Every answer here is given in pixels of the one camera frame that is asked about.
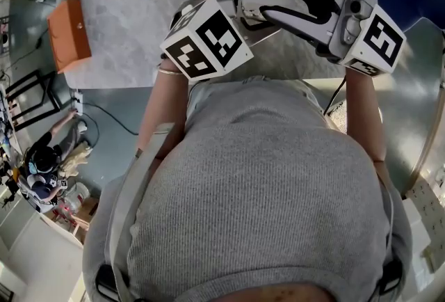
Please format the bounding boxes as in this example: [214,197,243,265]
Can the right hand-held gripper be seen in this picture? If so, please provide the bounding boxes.
[259,0,407,78]

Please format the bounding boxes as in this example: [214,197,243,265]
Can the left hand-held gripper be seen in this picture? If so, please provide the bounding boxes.
[159,0,284,81]

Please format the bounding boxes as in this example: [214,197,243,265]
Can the person's left forearm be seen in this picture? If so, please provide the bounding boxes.
[137,58,191,169]

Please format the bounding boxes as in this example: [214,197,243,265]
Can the person's right forearm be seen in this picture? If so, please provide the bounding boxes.
[343,65,387,164]

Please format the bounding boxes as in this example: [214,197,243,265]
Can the orange rectangular box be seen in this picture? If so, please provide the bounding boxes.
[47,0,93,74]

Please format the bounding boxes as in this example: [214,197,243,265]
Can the brown cardboard box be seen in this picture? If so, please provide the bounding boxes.
[80,196,101,216]

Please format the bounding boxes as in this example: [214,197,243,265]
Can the person's light grey trousers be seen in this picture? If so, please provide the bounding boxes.
[186,74,333,136]

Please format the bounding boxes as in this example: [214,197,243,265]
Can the patterned cushion wooden chair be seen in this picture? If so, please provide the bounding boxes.
[328,98,348,134]

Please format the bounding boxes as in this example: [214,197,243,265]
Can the white power strip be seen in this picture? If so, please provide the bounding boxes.
[71,90,84,117]

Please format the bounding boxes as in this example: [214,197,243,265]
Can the person's grey knit top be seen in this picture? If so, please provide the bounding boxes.
[83,109,413,302]

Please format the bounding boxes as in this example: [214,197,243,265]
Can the white pegboard panel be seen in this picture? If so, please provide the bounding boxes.
[405,177,445,249]

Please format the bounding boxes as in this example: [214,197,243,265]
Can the clear plastic container red label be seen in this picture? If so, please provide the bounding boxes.
[64,182,91,214]

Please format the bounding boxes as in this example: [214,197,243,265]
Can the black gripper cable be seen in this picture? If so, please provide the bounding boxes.
[323,77,347,117]

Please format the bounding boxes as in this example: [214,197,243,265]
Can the black floor cable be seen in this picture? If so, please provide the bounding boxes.
[81,102,140,136]

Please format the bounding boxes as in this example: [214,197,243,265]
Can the beige shoulder strap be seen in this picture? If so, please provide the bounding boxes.
[107,122,177,280]

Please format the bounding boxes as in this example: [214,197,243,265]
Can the black metal frame table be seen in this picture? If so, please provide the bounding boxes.
[5,69,65,133]

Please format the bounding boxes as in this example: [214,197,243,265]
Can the black strap buckle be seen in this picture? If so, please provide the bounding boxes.
[95,264,121,301]
[378,258,404,296]

